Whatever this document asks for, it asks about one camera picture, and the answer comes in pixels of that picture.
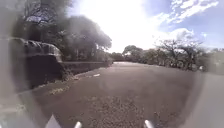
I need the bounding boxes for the pale painted road line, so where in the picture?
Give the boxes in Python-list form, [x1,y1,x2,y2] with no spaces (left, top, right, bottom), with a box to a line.
[74,72,101,80]

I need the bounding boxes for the grey asphalt road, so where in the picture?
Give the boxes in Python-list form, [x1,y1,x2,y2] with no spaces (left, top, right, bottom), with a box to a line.
[19,61,214,128]

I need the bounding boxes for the large dark trees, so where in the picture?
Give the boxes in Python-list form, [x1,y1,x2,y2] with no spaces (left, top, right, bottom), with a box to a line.
[13,0,113,63]

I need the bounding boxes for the row of trees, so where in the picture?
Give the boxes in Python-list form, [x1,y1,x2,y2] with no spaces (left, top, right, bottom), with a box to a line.
[109,39,224,73]

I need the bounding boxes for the robot's own part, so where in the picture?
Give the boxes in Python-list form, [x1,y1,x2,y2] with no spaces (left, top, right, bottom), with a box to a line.
[73,121,83,128]
[143,119,155,128]

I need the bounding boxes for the trimmed hedge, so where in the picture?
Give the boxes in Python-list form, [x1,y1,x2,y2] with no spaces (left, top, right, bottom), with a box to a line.
[9,37,64,63]

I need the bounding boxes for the dark stone wall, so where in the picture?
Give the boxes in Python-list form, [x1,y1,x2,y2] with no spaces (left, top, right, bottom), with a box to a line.
[19,54,114,91]

